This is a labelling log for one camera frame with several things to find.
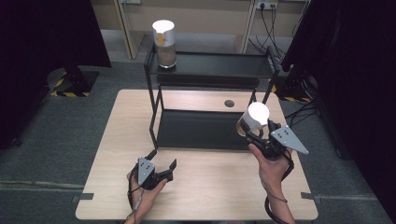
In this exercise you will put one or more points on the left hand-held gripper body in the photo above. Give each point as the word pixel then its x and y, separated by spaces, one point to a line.
pixel 146 171

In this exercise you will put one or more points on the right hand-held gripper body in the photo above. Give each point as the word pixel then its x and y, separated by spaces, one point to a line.
pixel 288 138

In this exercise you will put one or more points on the glass spice jar white cap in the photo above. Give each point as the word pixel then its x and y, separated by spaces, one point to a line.
pixel 257 115
pixel 165 53

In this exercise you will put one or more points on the black metal shelf rack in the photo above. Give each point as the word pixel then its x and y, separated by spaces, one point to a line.
pixel 202 130

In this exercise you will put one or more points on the person's left hand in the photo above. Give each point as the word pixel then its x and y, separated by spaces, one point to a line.
pixel 146 199

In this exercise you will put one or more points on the person's right hand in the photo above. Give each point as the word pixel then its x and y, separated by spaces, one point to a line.
pixel 272 174

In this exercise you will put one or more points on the stand base with striped tape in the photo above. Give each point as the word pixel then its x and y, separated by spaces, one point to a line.
pixel 74 82
pixel 295 87

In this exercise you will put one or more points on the dark curtain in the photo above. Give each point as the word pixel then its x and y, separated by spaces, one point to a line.
pixel 46 46
pixel 351 77

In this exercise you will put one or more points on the white wall power outlet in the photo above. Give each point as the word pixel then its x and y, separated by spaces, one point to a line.
pixel 266 4

